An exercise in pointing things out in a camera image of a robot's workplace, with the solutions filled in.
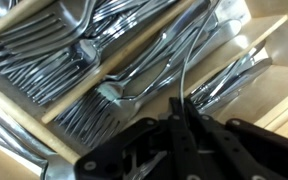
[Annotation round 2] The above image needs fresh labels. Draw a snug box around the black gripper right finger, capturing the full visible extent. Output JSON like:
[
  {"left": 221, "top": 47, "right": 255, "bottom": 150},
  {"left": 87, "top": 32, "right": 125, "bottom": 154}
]
[{"left": 183, "top": 99, "right": 288, "bottom": 180}]

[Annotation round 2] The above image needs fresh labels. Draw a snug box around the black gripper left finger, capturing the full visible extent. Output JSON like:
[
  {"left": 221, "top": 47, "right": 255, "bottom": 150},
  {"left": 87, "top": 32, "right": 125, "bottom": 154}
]
[{"left": 73, "top": 96, "right": 199, "bottom": 180}]

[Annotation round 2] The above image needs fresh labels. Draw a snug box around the open wooden drawer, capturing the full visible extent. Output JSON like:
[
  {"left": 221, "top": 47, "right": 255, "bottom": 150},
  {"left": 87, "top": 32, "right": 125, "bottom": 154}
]
[{"left": 217, "top": 0, "right": 288, "bottom": 144}]

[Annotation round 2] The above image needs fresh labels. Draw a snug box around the silver dinner fork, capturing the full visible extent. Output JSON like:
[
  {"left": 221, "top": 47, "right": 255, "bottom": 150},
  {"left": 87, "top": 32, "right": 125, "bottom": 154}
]
[
  {"left": 0, "top": 0, "right": 98, "bottom": 61},
  {"left": 0, "top": 0, "right": 178, "bottom": 106}
]

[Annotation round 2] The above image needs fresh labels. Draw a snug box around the silver knife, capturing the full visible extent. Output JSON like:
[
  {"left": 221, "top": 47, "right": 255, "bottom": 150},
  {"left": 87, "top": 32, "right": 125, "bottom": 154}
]
[
  {"left": 188, "top": 39, "right": 268, "bottom": 101},
  {"left": 197, "top": 57, "right": 274, "bottom": 114}
]

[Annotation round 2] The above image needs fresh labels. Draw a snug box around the wide wooden cutlery tray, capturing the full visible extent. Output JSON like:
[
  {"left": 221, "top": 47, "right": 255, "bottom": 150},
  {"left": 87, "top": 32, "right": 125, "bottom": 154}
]
[{"left": 0, "top": 0, "right": 288, "bottom": 180}]

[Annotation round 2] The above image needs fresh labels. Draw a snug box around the silver serving utensil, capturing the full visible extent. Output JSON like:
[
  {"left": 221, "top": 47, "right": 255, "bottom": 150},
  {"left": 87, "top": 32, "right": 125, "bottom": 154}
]
[{"left": 0, "top": 103, "right": 77, "bottom": 180}]

